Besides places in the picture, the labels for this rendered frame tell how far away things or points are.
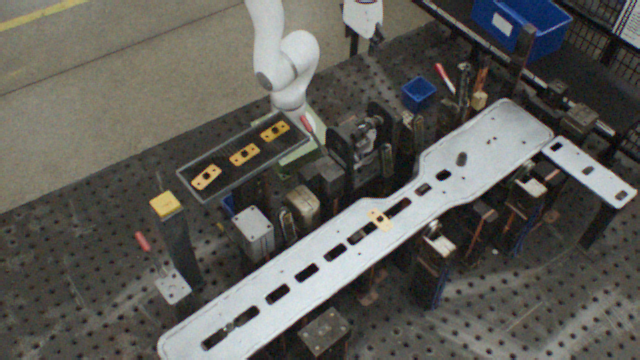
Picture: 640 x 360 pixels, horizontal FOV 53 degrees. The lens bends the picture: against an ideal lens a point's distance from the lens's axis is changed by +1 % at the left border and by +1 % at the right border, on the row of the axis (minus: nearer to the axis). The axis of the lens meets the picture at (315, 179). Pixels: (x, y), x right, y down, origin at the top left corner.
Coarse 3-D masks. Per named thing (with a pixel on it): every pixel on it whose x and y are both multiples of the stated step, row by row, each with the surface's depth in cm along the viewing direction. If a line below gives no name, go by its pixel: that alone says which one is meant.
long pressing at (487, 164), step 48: (480, 144) 203; (528, 144) 203; (432, 192) 192; (480, 192) 192; (336, 240) 182; (384, 240) 182; (240, 288) 173; (336, 288) 173; (192, 336) 165; (240, 336) 165
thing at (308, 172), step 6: (300, 168) 185; (306, 168) 185; (312, 168) 185; (300, 174) 184; (306, 174) 183; (312, 174) 183; (318, 174) 185; (300, 180) 187; (306, 180) 183; (312, 180) 184; (318, 180) 187; (306, 186) 186; (312, 186) 187; (312, 192) 190
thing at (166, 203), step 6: (168, 192) 172; (156, 198) 171; (162, 198) 171; (168, 198) 171; (174, 198) 171; (156, 204) 170; (162, 204) 170; (168, 204) 170; (174, 204) 170; (156, 210) 169; (162, 210) 169; (168, 210) 169; (162, 216) 168
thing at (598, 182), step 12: (552, 144) 203; (564, 144) 203; (552, 156) 200; (564, 156) 200; (576, 156) 200; (588, 156) 200; (564, 168) 197; (576, 168) 197; (600, 168) 197; (576, 180) 196; (588, 180) 195; (600, 180) 195; (612, 180) 195; (600, 192) 192; (612, 192) 192; (636, 192) 192; (612, 204) 190; (624, 204) 190
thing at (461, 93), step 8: (456, 64) 196; (464, 64) 194; (464, 72) 194; (472, 72) 191; (456, 80) 197; (464, 80) 198; (456, 88) 199; (464, 88) 200; (456, 96) 201; (464, 96) 202; (464, 104) 205
